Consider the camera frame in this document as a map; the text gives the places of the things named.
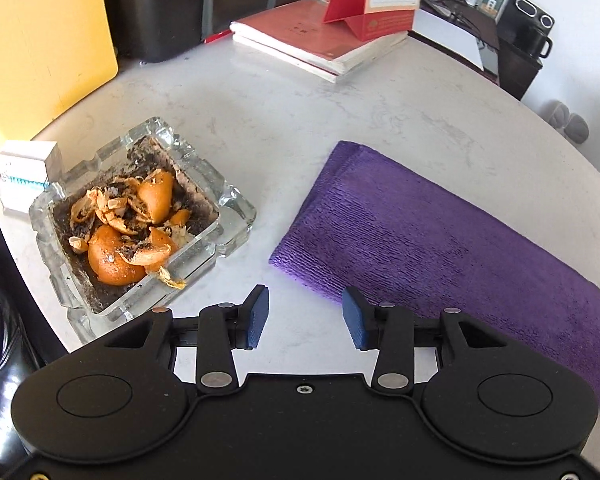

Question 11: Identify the black leather chair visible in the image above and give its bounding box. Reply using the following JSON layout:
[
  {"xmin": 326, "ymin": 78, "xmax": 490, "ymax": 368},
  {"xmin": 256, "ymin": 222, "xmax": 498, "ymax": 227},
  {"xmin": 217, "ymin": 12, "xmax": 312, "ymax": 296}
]
[{"xmin": 0, "ymin": 235, "xmax": 70, "ymax": 411}]

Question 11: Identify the red desk calendar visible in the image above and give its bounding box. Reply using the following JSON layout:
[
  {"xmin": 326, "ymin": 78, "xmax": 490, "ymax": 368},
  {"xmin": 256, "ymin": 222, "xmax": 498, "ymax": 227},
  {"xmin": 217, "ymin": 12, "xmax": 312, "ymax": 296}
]
[{"xmin": 322, "ymin": 0, "xmax": 425, "ymax": 41}]

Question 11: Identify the black tea bar machine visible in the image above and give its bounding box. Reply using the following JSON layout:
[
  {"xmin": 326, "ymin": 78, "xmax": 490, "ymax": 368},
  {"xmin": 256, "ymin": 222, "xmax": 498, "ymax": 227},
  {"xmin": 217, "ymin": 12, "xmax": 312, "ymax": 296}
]
[{"xmin": 495, "ymin": 0, "xmax": 556, "ymax": 101}]

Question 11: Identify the purple towel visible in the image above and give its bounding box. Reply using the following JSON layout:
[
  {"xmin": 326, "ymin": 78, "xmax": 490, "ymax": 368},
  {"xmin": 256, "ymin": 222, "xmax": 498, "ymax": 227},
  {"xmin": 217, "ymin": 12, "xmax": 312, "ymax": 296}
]
[{"xmin": 269, "ymin": 141, "xmax": 600, "ymax": 411}]

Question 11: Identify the thin red cover book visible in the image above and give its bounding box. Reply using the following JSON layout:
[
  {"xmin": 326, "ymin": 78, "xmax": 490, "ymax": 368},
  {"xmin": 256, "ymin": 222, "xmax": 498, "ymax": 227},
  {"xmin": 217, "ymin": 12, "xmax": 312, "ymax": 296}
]
[{"xmin": 232, "ymin": 35, "xmax": 341, "ymax": 85}]

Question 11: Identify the pile of orange peels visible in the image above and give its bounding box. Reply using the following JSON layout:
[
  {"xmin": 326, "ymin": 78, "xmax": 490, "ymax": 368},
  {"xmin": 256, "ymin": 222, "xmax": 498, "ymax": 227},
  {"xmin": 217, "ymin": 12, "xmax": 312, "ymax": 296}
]
[{"xmin": 68, "ymin": 169, "xmax": 193, "ymax": 291}]

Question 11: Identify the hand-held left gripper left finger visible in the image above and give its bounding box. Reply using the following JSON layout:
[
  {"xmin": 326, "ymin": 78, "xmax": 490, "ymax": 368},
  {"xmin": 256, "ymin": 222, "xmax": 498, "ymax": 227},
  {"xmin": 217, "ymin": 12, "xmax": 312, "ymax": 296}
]
[{"xmin": 104, "ymin": 284, "xmax": 271, "ymax": 395}]

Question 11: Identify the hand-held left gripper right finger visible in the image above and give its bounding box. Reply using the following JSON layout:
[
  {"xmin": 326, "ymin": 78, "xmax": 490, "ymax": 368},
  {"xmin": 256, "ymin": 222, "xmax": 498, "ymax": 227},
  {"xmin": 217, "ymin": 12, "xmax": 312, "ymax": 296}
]
[{"xmin": 341, "ymin": 286, "xmax": 508, "ymax": 395}]

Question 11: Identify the yellow chair back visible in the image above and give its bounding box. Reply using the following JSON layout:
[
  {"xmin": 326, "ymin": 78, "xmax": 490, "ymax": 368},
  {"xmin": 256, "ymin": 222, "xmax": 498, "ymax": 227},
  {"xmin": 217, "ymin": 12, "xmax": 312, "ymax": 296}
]
[{"xmin": 0, "ymin": 0, "xmax": 119, "ymax": 148}]

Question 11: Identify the small white box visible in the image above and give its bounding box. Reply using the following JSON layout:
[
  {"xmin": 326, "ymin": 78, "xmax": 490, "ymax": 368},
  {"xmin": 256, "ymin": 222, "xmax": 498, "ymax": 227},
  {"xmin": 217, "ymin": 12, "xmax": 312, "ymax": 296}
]
[{"xmin": 0, "ymin": 141, "xmax": 61, "ymax": 213}]

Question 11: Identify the grey slipper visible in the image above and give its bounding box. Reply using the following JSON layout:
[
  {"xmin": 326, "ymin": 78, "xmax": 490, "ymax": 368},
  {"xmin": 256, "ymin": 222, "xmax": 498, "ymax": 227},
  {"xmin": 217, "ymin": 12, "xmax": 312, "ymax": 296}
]
[
  {"xmin": 562, "ymin": 112, "xmax": 591, "ymax": 143},
  {"xmin": 545, "ymin": 101, "xmax": 571, "ymax": 128}
]

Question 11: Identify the dark wooden desk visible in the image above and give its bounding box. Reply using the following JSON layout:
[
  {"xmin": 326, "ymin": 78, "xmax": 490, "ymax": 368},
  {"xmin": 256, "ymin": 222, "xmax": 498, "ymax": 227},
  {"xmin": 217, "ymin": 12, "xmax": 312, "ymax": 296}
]
[{"xmin": 410, "ymin": 0, "xmax": 501, "ymax": 86}]

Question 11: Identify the black mug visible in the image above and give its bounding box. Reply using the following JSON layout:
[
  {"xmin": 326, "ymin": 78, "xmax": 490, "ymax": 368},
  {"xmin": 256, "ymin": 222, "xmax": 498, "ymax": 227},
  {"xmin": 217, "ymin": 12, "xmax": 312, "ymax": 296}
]
[{"xmin": 517, "ymin": 25, "xmax": 553, "ymax": 58}]

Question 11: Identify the stack of books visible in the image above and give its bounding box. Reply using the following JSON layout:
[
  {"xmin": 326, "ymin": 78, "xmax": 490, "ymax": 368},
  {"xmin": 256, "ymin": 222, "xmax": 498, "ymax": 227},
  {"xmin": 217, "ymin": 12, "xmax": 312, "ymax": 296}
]
[{"xmin": 230, "ymin": 0, "xmax": 409, "ymax": 73}]

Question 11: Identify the glass ashtray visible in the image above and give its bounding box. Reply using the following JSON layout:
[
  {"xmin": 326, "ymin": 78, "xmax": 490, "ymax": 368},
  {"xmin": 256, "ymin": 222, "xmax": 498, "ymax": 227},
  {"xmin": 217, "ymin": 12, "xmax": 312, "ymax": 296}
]
[{"xmin": 28, "ymin": 116, "xmax": 258, "ymax": 346}]

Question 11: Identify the black case with blue sticker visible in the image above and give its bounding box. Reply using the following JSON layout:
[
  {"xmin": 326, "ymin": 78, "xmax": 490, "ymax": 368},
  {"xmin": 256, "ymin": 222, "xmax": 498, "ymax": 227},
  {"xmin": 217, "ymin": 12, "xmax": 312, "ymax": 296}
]
[{"xmin": 100, "ymin": 0, "xmax": 211, "ymax": 63}]

